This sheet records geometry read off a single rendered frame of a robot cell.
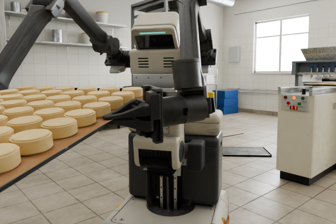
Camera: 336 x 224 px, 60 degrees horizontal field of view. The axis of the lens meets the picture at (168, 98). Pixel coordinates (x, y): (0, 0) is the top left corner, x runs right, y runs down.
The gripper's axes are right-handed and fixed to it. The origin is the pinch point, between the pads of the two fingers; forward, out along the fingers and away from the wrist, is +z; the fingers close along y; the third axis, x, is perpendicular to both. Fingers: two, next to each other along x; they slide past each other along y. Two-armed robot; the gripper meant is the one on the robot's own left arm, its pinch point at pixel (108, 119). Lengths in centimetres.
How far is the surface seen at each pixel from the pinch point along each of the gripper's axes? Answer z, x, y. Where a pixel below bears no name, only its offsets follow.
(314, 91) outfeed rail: -224, 112, 29
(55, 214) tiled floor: -7, 164, 110
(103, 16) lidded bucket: -156, 506, -67
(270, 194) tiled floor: -174, 112, 114
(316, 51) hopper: -288, 157, -4
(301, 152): -217, 115, 86
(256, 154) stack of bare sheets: -250, 201, 124
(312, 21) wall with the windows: -583, 371, -60
